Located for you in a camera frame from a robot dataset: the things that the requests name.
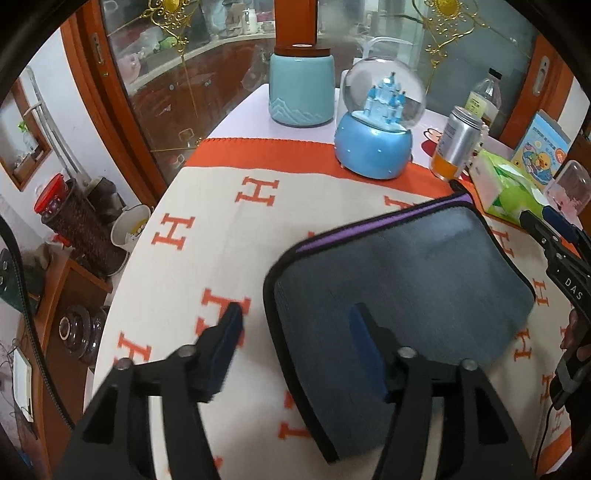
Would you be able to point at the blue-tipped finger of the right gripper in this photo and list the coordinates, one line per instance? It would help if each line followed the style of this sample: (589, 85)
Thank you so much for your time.
(567, 230)

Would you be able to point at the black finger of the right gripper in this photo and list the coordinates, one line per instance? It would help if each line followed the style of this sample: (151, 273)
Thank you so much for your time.
(538, 230)

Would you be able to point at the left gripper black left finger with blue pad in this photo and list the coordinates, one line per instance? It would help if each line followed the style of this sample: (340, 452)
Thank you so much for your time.
(112, 439)

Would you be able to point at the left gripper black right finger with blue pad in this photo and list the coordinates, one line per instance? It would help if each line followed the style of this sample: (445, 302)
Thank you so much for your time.
(479, 438)

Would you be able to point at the grey microfiber towel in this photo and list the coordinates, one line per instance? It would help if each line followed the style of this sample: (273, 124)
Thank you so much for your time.
(432, 274)

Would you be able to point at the person's right hand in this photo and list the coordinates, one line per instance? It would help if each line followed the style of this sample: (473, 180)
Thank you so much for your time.
(572, 333)

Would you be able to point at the clear dome pink toy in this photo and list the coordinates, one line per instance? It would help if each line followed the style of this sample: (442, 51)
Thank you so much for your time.
(569, 191)

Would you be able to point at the green tissue pack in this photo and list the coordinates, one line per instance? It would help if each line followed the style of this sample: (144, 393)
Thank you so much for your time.
(503, 188)

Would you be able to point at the blue children's book box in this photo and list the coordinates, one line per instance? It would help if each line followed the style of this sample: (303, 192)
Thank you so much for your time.
(542, 150)

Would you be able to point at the silver orange drink can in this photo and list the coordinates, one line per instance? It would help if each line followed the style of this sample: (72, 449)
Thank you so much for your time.
(460, 137)

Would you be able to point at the wooden side cabinet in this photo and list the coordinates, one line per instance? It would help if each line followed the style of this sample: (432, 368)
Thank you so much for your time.
(67, 283)

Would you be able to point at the clear plastic oil bottle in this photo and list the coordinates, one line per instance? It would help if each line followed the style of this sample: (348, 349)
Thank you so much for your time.
(485, 99)

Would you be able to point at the blue castle snow globe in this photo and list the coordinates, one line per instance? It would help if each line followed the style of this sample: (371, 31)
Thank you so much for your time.
(384, 100)

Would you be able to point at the dark woven basket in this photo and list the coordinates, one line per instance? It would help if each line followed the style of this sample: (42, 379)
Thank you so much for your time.
(76, 221)

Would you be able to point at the orange white H-pattern blanket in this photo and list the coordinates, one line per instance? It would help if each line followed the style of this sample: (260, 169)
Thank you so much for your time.
(228, 215)

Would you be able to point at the red lidded jar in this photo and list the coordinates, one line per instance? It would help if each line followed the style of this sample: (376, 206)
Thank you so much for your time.
(52, 196)

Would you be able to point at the light blue ceramic jar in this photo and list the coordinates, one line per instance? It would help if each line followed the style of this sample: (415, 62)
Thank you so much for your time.
(302, 85)

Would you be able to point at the wooden glass door cabinet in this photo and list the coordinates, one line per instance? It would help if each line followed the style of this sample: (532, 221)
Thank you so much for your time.
(157, 77)

